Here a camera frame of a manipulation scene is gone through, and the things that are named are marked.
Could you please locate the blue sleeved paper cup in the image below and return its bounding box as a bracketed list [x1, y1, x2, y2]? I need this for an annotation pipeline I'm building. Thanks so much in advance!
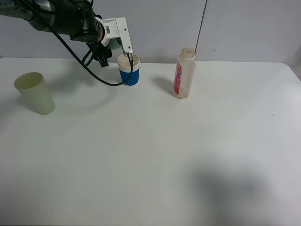
[117, 54, 140, 87]

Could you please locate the teal green plastic cup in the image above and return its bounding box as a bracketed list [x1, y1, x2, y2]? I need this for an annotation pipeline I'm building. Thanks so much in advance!
[107, 37, 122, 50]

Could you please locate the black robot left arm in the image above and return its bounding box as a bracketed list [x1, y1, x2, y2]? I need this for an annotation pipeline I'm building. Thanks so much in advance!
[0, 0, 112, 67]

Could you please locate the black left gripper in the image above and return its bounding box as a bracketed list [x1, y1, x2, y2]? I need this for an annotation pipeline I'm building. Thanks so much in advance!
[86, 41, 112, 67]

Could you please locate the clear bottle with pink label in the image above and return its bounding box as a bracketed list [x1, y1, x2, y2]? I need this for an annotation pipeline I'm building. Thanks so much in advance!
[173, 48, 196, 99]

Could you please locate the pale yellow plastic cup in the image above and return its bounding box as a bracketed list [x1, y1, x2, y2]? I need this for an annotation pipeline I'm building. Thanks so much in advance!
[14, 72, 55, 115]

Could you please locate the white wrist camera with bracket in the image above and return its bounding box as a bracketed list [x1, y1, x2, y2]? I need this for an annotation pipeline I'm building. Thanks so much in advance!
[95, 17, 133, 55]

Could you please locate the black left camera cable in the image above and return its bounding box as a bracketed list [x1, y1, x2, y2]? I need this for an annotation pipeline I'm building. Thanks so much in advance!
[30, 0, 135, 87]

